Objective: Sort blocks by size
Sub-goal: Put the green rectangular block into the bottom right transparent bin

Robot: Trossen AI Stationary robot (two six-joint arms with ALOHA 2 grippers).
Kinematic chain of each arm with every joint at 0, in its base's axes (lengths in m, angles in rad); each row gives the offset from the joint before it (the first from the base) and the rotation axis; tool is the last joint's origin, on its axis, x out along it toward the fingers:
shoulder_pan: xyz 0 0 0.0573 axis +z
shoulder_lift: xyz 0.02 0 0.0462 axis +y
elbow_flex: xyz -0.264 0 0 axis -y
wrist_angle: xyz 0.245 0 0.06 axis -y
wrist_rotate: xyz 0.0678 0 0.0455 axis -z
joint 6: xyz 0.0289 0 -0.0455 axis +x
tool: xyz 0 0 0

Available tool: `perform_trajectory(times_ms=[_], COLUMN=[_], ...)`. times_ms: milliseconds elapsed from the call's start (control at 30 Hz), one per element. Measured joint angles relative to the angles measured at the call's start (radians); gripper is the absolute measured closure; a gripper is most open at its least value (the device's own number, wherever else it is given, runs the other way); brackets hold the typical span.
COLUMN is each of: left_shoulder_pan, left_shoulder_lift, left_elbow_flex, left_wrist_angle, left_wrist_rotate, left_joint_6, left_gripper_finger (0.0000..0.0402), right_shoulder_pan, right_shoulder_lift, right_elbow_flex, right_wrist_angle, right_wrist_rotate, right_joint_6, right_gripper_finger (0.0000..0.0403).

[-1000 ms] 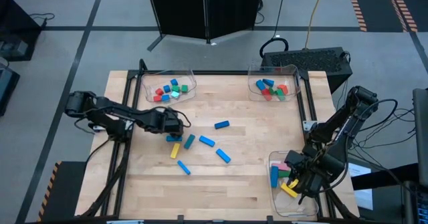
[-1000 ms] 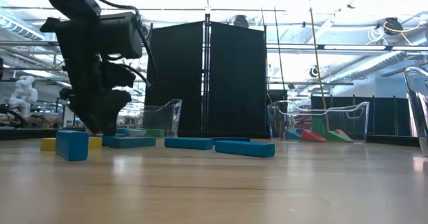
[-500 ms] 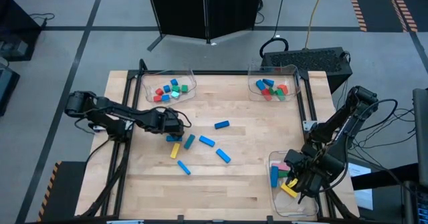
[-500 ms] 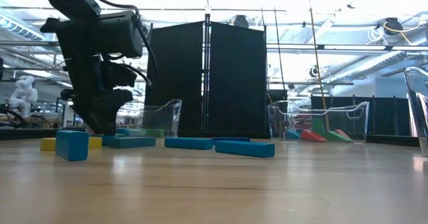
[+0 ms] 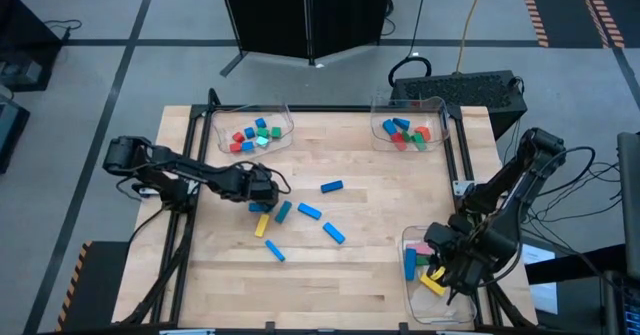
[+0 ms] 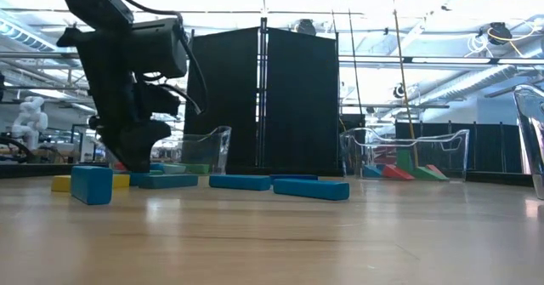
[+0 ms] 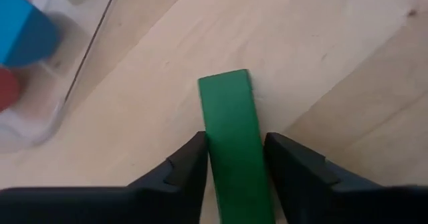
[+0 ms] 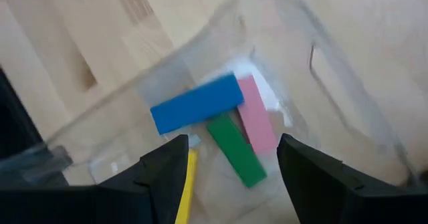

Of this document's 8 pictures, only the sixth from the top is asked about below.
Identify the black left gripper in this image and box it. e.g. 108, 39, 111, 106
56, 25, 183, 174

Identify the small light cyan cube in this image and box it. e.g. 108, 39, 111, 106
162, 162, 187, 175

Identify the long teal block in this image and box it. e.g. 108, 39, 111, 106
138, 174, 200, 190

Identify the small green cube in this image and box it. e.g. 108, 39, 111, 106
182, 162, 212, 176

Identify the long yellow block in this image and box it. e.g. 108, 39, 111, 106
51, 174, 131, 194

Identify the long dark blue block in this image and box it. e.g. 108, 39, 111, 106
269, 174, 320, 181

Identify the medium blue block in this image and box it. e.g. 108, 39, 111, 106
362, 164, 384, 180

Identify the medium green block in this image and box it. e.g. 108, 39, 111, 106
396, 148, 420, 171

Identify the blue upright cube block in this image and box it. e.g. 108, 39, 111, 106
71, 165, 114, 206

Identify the white robot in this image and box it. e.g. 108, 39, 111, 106
10, 95, 50, 151

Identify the black folding partition screen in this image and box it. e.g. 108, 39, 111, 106
183, 18, 341, 175

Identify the large clear plastic bin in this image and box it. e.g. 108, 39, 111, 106
512, 83, 544, 201

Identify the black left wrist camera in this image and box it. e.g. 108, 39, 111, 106
130, 17, 189, 80

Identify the black curved hose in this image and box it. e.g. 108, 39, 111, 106
0, 135, 37, 163

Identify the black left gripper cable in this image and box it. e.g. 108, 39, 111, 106
95, 0, 209, 116

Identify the black overhead camera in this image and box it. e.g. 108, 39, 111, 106
297, 18, 318, 36

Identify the yellow cable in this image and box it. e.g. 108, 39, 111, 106
389, 0, 421, 169

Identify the low black partition wall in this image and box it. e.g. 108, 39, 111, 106
394, 121, 524, 175

